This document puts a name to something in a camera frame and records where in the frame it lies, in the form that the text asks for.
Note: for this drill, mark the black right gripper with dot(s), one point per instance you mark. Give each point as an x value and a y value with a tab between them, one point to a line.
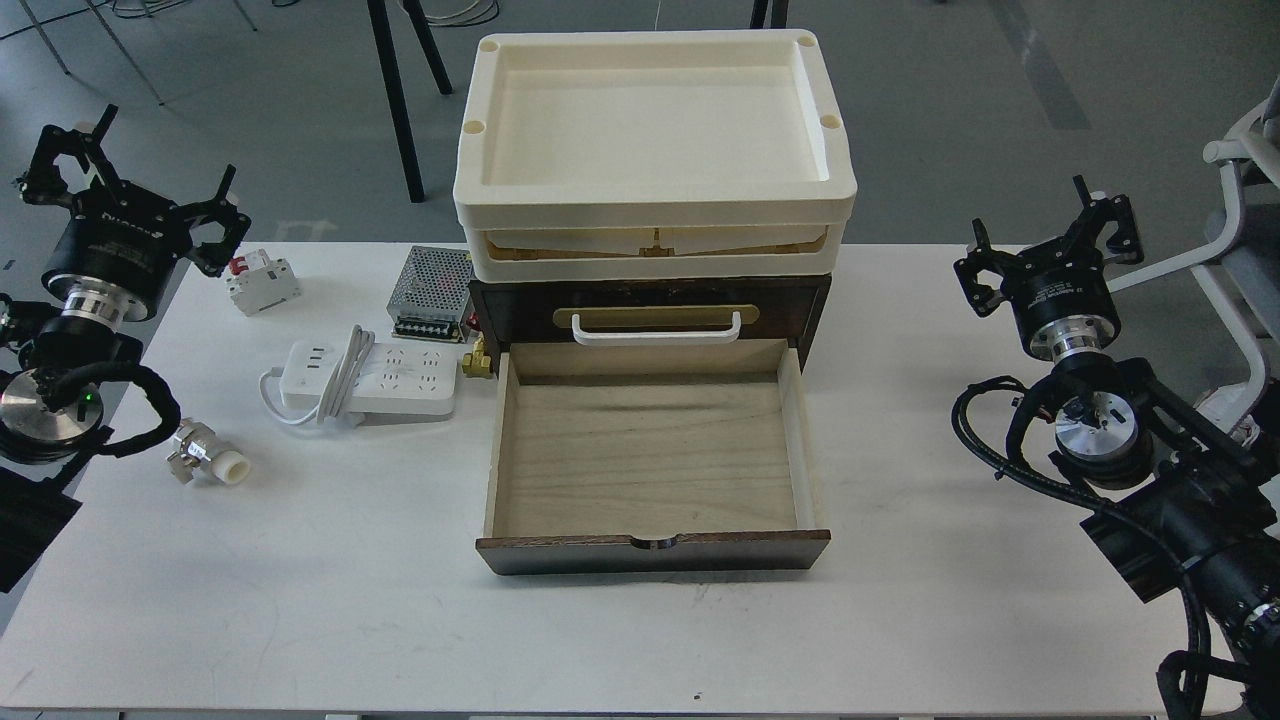
1051	303

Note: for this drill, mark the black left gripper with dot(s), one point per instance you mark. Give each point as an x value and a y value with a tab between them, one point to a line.
108	258

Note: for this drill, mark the white power strip with cable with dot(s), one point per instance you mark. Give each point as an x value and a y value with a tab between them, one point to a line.
321	382

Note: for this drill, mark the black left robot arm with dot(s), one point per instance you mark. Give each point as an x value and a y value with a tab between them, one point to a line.
81	390

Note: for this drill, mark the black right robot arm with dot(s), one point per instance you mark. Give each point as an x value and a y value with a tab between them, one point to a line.
1174	503

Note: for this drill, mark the metal and white pipe fitting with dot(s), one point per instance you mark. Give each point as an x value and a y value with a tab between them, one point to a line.
196	447

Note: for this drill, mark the silver metal power supply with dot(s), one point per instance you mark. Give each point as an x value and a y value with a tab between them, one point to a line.
431	301

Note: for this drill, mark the black table leg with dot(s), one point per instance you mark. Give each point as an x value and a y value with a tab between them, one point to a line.
394	90

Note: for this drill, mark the brass fitting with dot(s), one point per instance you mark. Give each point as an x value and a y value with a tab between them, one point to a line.
477	363

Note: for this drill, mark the cream plastic tray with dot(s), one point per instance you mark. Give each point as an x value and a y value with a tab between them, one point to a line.
639	156

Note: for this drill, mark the open wooden drawer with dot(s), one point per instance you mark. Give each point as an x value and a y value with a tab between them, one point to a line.
677	458

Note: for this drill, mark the white circuit breaker red switch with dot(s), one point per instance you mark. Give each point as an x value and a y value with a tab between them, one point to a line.
258	282

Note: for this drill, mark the white chair frame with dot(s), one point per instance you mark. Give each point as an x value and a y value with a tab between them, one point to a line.
1247	153

